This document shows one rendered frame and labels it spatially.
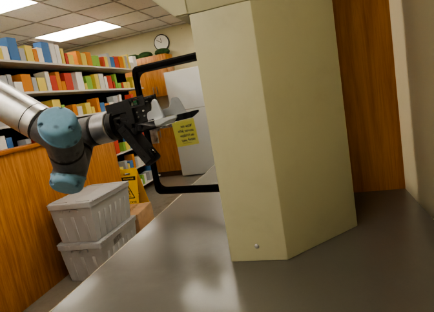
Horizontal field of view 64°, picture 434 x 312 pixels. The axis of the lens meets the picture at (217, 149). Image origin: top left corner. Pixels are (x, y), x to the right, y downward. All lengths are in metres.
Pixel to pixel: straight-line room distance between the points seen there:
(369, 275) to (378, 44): 0.59
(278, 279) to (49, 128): 0.50
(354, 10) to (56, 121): 0.75
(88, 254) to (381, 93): 2.48
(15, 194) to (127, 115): 2.18
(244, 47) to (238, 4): 0.07
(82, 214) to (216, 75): 2.34
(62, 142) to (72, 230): 2.28
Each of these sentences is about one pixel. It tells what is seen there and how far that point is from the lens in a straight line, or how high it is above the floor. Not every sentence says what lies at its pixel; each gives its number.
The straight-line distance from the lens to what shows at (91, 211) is 2.81.
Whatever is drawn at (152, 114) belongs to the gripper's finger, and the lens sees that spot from 0.77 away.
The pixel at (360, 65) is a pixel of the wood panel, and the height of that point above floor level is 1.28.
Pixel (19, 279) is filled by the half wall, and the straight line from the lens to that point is 2.99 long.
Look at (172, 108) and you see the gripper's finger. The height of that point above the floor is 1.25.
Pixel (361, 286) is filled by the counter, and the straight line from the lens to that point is 0.61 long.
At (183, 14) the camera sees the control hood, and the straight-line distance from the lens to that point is 0.66.
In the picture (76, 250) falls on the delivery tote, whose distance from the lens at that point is 3.00.
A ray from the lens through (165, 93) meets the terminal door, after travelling 1.04.
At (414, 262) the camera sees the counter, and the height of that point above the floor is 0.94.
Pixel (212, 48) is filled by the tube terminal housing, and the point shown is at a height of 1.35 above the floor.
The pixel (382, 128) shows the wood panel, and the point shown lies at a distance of 1.01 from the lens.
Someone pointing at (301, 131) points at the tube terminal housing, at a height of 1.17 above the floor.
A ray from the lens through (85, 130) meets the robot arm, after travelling 0.89.
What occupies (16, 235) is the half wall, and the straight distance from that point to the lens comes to 2.94.
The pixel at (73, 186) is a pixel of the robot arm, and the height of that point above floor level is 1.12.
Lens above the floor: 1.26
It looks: 8 degrees down
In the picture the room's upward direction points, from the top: 10 degrees counter-clockwise
